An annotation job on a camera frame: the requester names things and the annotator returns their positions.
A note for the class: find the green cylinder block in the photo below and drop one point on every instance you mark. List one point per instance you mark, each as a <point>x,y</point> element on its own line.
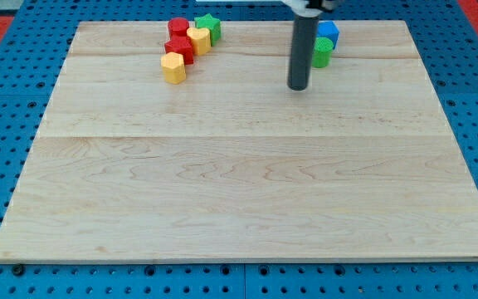
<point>323,48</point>

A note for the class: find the red star block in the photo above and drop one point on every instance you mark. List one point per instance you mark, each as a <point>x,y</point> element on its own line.
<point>182,46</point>

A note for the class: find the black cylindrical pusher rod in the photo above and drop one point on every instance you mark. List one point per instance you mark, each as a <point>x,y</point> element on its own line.
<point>301,52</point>

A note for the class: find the yellow heart block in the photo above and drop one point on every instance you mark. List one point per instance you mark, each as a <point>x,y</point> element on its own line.
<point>200,39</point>

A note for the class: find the yellow hexagon block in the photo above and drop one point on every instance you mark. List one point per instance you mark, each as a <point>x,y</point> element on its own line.
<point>173,68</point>

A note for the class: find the blue cube block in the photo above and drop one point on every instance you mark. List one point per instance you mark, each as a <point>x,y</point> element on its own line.
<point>328,29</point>

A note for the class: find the green star block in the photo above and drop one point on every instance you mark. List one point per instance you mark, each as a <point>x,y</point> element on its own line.
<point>211,23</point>

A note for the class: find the red cylinder block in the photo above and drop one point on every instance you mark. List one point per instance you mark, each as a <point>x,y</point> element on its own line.
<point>177,27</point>

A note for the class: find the light wooden board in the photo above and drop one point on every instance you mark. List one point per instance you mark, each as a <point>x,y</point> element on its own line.
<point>231,166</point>

